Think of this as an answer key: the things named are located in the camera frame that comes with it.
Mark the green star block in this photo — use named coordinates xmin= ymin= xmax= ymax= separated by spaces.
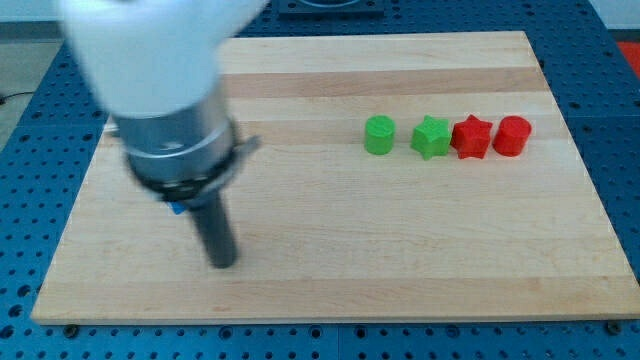
xmin=410 ymin=115 xmax=452 ymax=160

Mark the black cable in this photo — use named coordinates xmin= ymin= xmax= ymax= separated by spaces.
xmin=0 ymin=89 xmax=34 ymax=105

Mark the red cylinder block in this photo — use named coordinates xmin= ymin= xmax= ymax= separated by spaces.
xmin=492 ymin=116 xmax=532 ymax=157

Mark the green cylinder block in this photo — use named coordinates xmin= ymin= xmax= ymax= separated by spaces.
xmin=364 ymin=115 xmax=396 ymax=155

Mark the light wooden board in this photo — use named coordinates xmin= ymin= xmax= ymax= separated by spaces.
xmin=31 ymin=31 xmax=639 ymax=325

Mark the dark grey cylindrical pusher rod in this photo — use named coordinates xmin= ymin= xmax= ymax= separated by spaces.
xmin=189 ymin=192 xmax=237 ymax=269

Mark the blue cube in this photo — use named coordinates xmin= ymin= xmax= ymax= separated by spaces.
xmin=167 ymin=202 xmax=187 ymax=215

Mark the red star block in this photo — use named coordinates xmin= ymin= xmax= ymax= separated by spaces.
xmin=450 ymin=114 xmax=493 ymax=159

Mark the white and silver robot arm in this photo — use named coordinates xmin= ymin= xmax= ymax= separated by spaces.
xmin=55 ymin=0 xmax=266 ymax=202

